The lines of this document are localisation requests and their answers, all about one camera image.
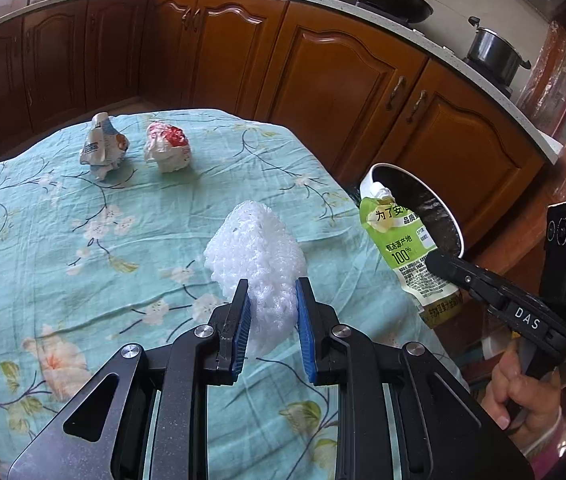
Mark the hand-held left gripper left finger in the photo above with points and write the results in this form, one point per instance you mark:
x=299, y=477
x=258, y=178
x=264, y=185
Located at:
x=240, y=330

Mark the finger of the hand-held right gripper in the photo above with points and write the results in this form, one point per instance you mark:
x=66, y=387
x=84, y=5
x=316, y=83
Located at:
x=458, y=275

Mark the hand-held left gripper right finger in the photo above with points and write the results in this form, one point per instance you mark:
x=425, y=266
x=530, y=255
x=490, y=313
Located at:
x=306, y=330

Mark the white bin with black bag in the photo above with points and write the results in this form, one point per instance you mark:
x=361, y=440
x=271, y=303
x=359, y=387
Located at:
x=433, y=220

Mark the green drink pouch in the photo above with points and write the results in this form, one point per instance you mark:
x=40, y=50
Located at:
x=398, y=240

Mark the white foam fruit net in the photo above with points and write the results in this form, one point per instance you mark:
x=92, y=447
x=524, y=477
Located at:
x=258, y=260

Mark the person's right forearm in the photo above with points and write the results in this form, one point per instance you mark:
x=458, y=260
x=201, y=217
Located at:
x=558, y=457

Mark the person's right hand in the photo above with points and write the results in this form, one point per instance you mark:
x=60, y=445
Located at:
x=503, y=390

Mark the teal floral tablecloth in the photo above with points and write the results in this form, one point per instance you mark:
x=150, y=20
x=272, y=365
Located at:
x=113, y=270

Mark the crumpled white red wrapper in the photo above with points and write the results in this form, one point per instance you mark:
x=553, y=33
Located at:
x=168, y=150

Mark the gas stove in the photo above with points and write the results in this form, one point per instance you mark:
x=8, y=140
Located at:
x=488, y=80

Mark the dark steel cooking pot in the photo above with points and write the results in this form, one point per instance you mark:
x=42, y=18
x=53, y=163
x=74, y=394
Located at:
x=493, y=50

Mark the crumpled white blue wrapper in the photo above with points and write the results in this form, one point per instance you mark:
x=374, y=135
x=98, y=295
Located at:
x=100, y=147

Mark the wooden lower cabinets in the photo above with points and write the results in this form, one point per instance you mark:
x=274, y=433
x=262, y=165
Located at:
x=313, y=70

